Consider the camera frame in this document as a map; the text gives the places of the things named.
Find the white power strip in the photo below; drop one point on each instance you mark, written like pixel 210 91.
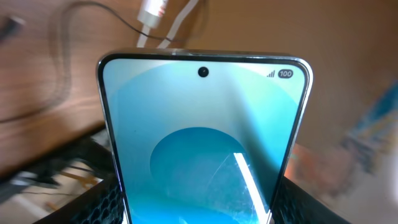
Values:
pixel 151 12

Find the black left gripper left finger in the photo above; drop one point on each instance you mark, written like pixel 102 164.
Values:
pixel 102 204

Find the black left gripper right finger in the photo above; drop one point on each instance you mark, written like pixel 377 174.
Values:
pixel 294 206

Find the blue Galaxy S25 smartphone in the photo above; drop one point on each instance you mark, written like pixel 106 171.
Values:
pixel 201 136

